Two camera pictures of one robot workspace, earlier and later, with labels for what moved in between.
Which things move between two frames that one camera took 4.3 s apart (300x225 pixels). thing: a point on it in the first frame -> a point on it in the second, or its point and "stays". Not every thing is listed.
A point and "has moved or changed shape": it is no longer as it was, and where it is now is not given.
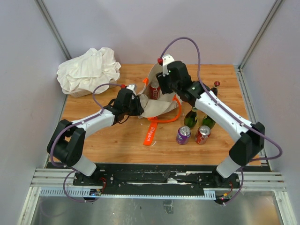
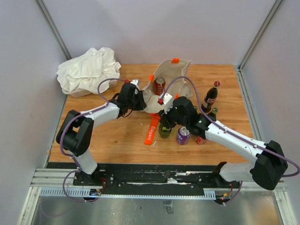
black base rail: [155, 177] stays
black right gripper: [162, 81] -> [164, 119]
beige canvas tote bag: [166, 102] has moved or changed shape
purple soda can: [183, 133] stays
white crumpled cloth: [97, 67] stays
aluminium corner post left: [63, 47] stays
